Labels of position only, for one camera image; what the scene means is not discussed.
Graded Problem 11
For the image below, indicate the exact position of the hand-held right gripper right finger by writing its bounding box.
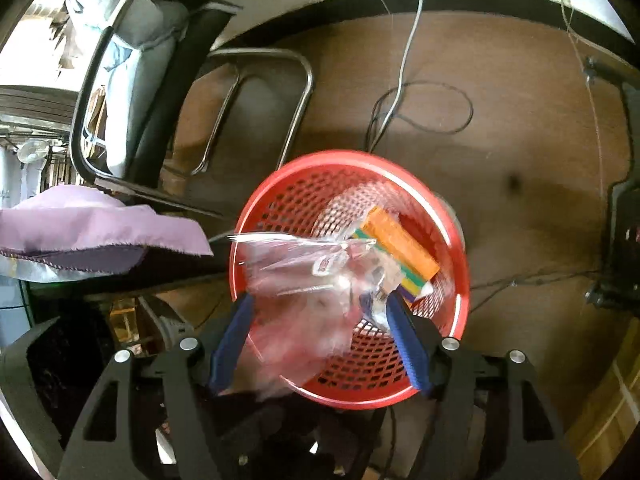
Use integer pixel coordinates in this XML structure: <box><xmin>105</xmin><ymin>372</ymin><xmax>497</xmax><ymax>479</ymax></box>
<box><xmin>385</xmin><ymin>290</ymin><xmax>581</xmax><ymax>480</ymax></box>

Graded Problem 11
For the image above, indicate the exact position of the black cable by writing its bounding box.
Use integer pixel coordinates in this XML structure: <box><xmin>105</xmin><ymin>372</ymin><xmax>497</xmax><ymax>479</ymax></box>
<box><xmin>367</xmin><ymin>82</ymin><xmax>474</xmax><ymax>153</ymax></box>

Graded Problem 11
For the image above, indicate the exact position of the small white fan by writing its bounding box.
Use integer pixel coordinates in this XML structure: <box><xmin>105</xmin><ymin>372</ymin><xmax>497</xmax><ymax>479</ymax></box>
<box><xmin>17</xmin><ymin>140</ymin><xmax>51</xmax><ymax>166</ymax></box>

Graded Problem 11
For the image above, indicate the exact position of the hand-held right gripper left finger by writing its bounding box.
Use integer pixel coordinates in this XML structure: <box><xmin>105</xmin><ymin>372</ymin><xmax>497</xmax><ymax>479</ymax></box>
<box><xmin>57</xmin><ymin>291</ymin><xmax>256</xmax><ymax>480</ymax></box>

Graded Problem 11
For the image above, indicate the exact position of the clear plastic bag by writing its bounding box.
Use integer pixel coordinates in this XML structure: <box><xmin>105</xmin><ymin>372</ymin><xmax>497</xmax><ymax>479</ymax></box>
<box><xmin>227</xmin><ymin>232</ymin><xmax>396</xmax><ymax>401</ymax></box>

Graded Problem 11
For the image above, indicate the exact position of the chrome frame chair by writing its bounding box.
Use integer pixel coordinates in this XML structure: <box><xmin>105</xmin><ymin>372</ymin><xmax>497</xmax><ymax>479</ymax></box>
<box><xmin>65</xmin><ymin>0</ymin><xmax>316</xmax><ymax>218</ymax></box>

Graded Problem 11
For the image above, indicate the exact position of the white cable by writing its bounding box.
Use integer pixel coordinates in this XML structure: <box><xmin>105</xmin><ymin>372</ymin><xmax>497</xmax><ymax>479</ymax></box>
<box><xmin>372</xmin><ymin>0</ymin><xmax>428</xmax><ymax>153</ymax></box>

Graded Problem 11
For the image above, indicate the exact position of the purple tablecloth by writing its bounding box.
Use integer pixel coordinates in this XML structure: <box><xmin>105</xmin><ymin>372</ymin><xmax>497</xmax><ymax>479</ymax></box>
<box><xmin>0</xmin><ymin>185</ymin><xmax>213</xmax><ymax>273</ymax></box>

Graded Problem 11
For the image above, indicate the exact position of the black metal stand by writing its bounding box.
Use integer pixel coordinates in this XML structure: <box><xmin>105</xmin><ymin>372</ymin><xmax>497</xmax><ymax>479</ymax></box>
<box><xmin>582</xmin><ymin>55</ymin><xmax>640</xmax><ymax>316</ymax></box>

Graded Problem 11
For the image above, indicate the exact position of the orange and white carton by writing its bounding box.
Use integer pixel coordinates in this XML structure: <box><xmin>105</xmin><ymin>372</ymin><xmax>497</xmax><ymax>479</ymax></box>
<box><xmin>352</xmin><ymin>206</ymin><xmax>441</xmax><ymax>306</ymax></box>

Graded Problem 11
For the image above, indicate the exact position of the red plastic basket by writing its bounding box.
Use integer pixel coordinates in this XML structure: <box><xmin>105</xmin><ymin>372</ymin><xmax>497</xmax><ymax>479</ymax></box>
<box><xmin>230</xmin><ymin>150</ymin><xmax>471</xmax><ymax>411</ymax></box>

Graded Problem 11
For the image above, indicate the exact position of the grey seat cushion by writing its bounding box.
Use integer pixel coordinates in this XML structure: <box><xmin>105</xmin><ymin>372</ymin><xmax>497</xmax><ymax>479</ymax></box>
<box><xmin>67</xmin><ymin>0</ymin><xmax>193</xmax><ymax>178</ymax></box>

